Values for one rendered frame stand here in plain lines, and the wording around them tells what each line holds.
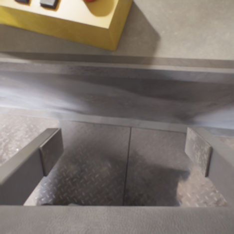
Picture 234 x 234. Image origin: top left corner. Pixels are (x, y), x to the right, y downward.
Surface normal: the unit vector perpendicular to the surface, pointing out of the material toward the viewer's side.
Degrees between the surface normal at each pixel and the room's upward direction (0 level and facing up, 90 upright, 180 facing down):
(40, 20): 90
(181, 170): 0
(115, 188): 0
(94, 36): 90
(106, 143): 0
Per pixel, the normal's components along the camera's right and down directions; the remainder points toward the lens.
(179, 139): -0.14, -0.12
